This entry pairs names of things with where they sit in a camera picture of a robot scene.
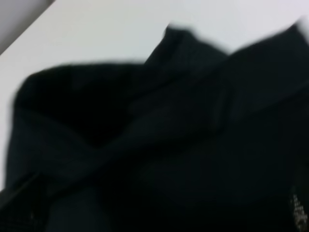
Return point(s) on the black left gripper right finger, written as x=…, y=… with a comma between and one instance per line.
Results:
x=299, y=204

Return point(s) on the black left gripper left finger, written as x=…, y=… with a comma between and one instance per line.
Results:
x=24, y=205

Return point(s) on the black short sleeve t-shirt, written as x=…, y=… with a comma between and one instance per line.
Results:
x=191, y=140

